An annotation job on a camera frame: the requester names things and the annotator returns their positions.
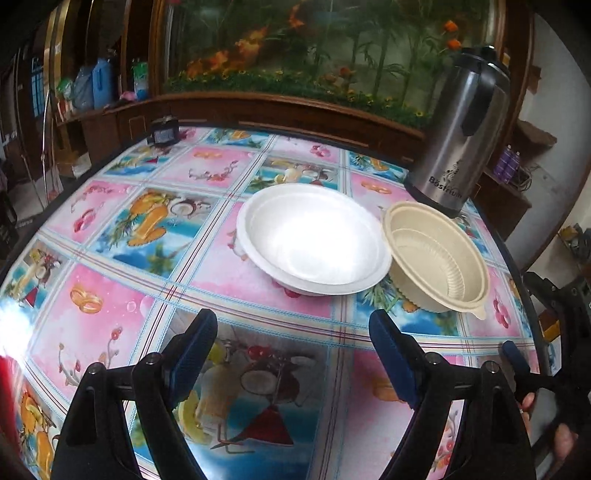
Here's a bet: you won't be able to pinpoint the small black box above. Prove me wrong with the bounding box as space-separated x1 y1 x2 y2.
147 115 180 147

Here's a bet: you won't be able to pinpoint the blue plastic jug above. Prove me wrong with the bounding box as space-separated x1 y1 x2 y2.
92 58 113 109

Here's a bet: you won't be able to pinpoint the beige plastic bowl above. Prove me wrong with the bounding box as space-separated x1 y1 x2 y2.
383 201 490 321

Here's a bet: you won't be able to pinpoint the stainless steel thermos jug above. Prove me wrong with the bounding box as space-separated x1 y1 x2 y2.
404 45 511 218

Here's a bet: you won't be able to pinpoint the white foam plate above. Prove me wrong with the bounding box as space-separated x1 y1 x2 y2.
236 183 392 296

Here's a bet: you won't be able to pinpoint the person's right hand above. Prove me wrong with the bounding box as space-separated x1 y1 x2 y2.
520 389 578 463

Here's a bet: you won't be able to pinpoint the colourful printed tablecloth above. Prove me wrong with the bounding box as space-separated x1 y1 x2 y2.
1 127 538 479

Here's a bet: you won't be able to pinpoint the fish tank with plants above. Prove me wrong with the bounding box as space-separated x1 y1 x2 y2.
161 0 505 129

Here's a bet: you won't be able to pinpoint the purple bottles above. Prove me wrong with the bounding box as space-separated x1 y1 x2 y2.
493 145 521 184

